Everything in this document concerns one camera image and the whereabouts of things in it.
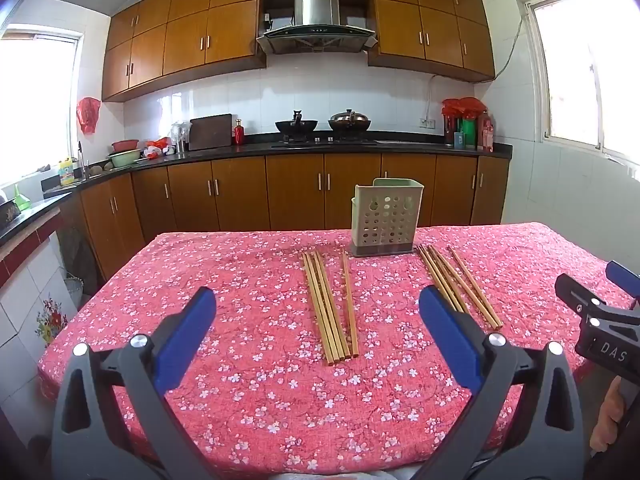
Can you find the black kitchen countertop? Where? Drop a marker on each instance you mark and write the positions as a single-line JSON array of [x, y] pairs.
[[410, 146]]

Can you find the crumpled red white bags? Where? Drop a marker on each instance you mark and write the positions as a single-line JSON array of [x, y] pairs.
[[159, 147]]

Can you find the gas stove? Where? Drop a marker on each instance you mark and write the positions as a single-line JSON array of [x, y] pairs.
[[325, 141]]

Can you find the green canister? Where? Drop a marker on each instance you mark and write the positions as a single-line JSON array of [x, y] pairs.
[[469, 134]]

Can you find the red floral tablecloth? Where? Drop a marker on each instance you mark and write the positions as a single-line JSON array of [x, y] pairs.
[[250, 310]]

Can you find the red labelled bottle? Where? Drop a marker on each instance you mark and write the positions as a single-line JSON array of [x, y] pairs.
[[486, 135]]

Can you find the steel range hood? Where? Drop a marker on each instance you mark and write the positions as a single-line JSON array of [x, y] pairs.
[[316, 20]]

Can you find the wooden wall cabinets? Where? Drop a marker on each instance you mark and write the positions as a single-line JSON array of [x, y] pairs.
[[190, 45]]

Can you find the person's right hand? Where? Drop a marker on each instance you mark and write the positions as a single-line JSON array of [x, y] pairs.
[[606, 420]]

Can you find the sink faucet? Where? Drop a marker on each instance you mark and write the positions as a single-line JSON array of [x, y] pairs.
[[81, 160]]

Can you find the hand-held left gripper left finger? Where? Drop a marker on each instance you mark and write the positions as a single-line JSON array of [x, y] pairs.
[[192, 330]]

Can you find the dark cutting board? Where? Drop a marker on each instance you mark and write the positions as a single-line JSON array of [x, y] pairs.
[[210, 131]]

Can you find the green basin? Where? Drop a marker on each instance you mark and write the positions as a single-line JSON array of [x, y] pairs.
[[123, 158]]

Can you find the glass jar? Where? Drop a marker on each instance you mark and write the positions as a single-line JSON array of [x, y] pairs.
[[181, 136]]

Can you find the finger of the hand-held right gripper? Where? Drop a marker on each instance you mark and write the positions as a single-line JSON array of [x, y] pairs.
[[622, 280], [575, 295]]

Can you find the wall outlet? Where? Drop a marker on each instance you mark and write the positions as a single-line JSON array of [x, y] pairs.
[[427, 123]]

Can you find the wooden base cabinets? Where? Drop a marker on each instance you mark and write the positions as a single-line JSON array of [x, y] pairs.
[[295, 190]]

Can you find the pink basin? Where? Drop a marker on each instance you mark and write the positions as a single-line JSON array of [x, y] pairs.
[[125, 145]]

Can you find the perforated green utensil holder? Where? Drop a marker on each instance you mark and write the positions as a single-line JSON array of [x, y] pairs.
[[387, 217]]

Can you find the hanging red plastic bag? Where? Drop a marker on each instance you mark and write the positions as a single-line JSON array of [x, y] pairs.
[[88, 115]]

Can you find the green funnel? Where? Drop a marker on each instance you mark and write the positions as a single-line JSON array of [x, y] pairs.
[[22, 200]]

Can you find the window beside sink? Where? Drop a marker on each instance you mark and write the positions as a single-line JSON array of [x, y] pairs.
[[35, 110]]

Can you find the window beside table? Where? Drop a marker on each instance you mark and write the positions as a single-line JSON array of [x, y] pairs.
[[580, 70]]

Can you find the small red bottle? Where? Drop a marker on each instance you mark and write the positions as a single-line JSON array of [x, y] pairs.
[[239, 135]]

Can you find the yellow detergent bottle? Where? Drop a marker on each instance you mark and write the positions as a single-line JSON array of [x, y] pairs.
[[66, 175]]

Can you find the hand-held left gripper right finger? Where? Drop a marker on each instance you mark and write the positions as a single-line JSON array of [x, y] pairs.
[[447, 337]]

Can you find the wooden chopstick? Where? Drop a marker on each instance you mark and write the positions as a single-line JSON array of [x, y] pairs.
[[430, 267], [467, 292], [446, 275], [475, 287], [439, 272], [316, 310], [322, 310], [334, 307], [349, 305], [328, 310]]

